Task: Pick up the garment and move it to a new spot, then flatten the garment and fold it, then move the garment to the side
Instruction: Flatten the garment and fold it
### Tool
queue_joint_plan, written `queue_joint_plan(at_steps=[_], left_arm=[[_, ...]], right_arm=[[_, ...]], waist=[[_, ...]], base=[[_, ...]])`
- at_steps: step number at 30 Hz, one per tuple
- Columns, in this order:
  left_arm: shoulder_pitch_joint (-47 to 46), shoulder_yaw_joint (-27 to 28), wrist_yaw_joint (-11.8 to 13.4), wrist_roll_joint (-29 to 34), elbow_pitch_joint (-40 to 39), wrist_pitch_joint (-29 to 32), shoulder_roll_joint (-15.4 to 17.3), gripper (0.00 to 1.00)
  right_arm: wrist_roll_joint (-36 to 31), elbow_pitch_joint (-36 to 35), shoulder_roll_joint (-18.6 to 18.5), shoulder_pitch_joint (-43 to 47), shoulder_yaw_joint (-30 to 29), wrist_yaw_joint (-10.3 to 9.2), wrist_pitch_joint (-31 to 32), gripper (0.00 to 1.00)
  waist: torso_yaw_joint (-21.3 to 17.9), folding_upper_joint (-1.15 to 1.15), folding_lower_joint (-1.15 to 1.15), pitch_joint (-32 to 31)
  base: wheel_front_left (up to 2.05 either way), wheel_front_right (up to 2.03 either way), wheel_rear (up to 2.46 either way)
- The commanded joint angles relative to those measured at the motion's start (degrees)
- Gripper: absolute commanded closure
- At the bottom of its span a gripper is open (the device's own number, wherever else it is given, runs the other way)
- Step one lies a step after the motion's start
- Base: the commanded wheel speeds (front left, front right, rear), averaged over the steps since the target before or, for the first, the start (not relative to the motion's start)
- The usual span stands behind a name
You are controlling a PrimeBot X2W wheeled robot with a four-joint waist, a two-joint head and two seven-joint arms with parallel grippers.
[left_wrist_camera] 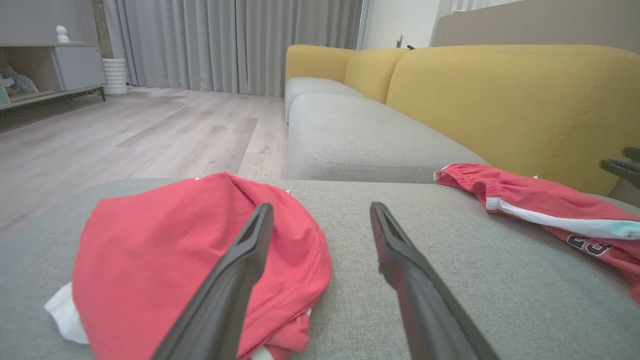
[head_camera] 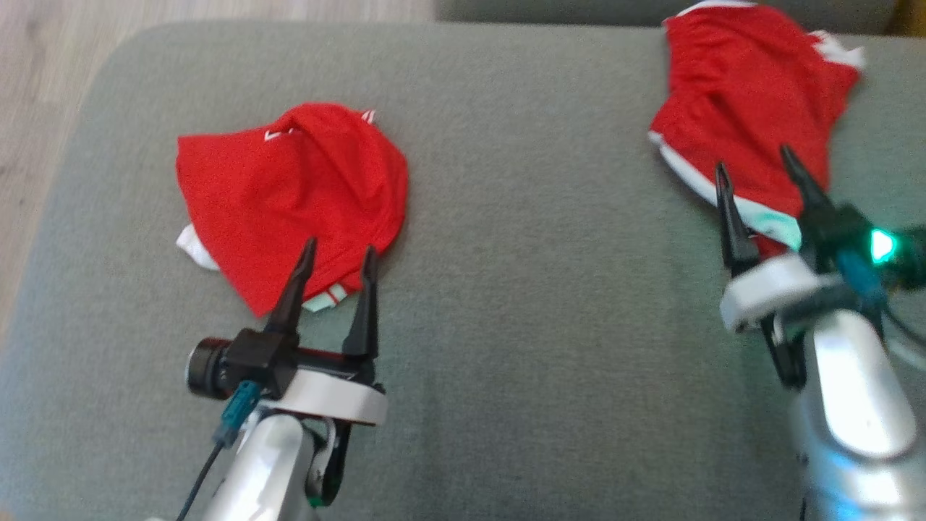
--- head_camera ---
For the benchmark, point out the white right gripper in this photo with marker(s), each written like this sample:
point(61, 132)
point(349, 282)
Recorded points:
point(774, 293)

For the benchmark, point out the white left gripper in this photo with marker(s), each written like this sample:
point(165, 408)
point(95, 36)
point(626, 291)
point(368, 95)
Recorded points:
point(336, 398)

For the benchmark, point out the red basketball jersey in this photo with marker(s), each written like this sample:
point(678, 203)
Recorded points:
point(289, 202)

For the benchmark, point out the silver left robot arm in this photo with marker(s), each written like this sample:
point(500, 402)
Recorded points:
point(260, 470)

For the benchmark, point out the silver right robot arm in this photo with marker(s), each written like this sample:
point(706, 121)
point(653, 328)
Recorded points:
point(854, 405)

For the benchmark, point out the red garment with white trim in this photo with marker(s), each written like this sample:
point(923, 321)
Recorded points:
point(745, 87)

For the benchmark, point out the grey sofa ottoman cushion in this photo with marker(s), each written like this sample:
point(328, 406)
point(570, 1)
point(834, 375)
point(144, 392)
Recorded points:
point(542, 289)

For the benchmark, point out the large yellow sofa backrest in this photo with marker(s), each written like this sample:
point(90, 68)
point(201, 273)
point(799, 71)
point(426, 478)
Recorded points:
point(913, 14)

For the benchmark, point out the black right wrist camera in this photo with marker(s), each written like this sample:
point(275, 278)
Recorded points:
point(861, 239)

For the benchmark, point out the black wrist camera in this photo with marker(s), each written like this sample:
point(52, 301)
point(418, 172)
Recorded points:
point(861, 239)
point(239, 362)

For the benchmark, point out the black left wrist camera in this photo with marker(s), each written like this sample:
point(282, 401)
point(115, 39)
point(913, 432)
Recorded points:
point(239, 362)

